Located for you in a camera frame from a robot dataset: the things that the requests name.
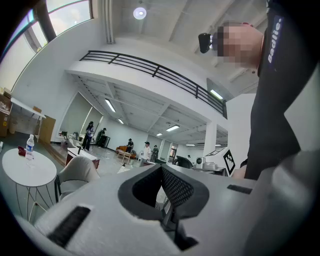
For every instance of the orange sofa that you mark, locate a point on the orange sofa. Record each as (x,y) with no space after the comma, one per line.
(120,149)

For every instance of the white counter grey front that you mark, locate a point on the white counter grey front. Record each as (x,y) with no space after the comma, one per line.
(123,170)

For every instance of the wooden vanity cabinet white top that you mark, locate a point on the wooden vanity cabinet white top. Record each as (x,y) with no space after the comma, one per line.
(80,156)

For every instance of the wooden floor platform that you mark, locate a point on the wooden floor platform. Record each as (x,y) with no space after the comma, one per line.
(56,152)

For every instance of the dark red cloth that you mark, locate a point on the dark red cloth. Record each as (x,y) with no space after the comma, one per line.
(21,150)

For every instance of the black balcony railing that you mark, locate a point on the black balcony railing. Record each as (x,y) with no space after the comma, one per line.
(155,71)

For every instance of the person's head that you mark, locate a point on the person's head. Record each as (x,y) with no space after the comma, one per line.
(240,45)

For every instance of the wooden coffee table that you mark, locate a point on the wooden coffee table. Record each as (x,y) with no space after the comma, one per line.
(124,153)

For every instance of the cream seat cushion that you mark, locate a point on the cream seat cushion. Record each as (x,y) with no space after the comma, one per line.
(71,187)

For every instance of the large window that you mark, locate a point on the large window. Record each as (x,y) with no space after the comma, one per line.
(70,17)

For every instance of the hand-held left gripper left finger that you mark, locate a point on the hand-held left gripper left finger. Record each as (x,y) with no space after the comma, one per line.
(105,225)

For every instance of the person's black t-shirt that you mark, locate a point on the person's black t-shirt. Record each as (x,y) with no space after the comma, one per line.
(275,112)

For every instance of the white wastebasket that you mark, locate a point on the white wastebasket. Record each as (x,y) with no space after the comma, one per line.
(13,127)

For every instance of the small wooden box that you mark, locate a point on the small wooden box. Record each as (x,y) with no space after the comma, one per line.
(37,109)

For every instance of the tube ceiling light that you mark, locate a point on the tube ceiling light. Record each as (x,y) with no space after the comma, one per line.
(120,121)
(173,128)
(110,105)
(216,94)

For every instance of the tall wooden cabinet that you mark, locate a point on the tall wooden cabinet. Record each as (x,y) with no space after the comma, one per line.
(47,130)

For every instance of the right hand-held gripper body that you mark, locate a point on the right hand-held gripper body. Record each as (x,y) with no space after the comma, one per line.
(228,162)

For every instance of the black faucet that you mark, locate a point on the black faucet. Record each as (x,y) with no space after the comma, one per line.
(79,150)

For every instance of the large cardboard box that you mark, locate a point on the large cardboard box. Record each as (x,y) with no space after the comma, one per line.
(4,120)

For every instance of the person's right forearm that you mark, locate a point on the person's right forearm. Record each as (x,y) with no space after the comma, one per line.
(238,173)

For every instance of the black head camera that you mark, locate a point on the black head camera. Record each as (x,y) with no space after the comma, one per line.
(205,42)

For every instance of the white ceiling pipes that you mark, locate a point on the white ceiling pipes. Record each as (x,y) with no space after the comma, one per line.
(109,22)

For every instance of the white appliance with round window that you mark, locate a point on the white appliance with round window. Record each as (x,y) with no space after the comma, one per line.
(206,162)

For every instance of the white round table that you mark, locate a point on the white round table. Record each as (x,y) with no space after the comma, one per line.
(30,175)

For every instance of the white long desk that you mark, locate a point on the white long desk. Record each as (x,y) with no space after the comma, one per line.
(27,110)

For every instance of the beige upholstered chair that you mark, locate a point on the beige upholstered chair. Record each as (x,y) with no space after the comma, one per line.
(80,167)

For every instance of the round ceiling light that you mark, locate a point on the round ceiling light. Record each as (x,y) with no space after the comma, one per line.
(140,13)

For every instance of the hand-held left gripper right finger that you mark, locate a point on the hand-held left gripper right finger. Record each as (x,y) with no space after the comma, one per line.
(225,212)

